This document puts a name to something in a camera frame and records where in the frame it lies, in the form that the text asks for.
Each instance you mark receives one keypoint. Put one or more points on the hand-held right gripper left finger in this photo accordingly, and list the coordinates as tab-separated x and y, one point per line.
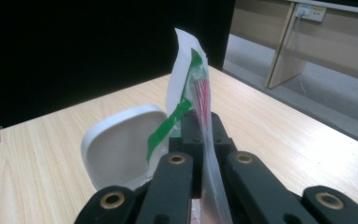
189	137

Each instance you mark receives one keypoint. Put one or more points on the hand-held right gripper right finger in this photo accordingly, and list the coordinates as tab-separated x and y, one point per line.
220	137

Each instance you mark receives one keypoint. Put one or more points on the pink and white plastic bag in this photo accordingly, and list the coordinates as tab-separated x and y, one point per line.
183	62

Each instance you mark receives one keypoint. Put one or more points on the light wooden desk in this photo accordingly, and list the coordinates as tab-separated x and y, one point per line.
338	46

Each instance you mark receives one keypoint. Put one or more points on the white wall socket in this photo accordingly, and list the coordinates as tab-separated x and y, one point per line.
310	12

